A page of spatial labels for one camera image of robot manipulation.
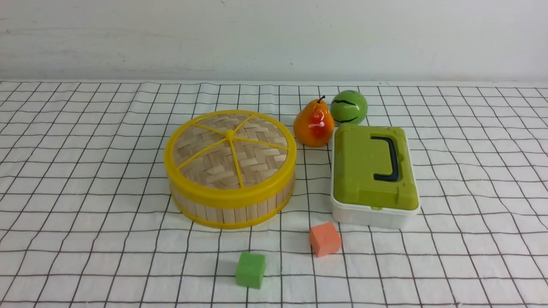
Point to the bamboo steamer base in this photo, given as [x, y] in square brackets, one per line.
[234, 218]

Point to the orange foam cube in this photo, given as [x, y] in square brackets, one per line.
[324, 239]

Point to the green foam cube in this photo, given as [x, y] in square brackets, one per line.
[250, 270]

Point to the green toy watermelon ball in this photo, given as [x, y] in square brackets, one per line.
[349, 106]

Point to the orange red toy pear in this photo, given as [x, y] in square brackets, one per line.
[314, 125]

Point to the yellow woven bamboo steamer lid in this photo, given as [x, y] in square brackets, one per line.
[231, 159]

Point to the green lidded white plastic box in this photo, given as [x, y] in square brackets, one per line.
[372, 179]

